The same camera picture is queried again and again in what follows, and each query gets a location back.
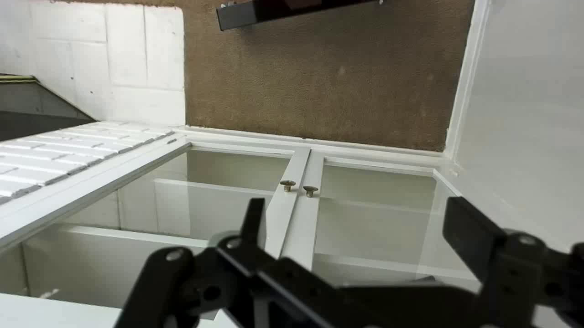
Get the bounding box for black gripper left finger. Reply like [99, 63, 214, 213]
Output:
[114, 196, 390, 328]

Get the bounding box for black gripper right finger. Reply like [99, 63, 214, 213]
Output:
[441, 194, 584, 328]

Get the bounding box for glass cabinet door with remote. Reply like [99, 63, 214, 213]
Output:
[284, 151, 481, 287]

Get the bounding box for glass cabinet door beside bricks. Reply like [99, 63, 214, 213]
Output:
[23, 143, 311, 306]

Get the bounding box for white built-in cabinet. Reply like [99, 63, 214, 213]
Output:
[0, 122, 488, 328]

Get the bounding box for black flat board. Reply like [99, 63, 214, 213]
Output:
[214, 0, 384, 32]

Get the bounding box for white painted brick fireplace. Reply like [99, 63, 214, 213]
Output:
[0, 0, 187, 205]

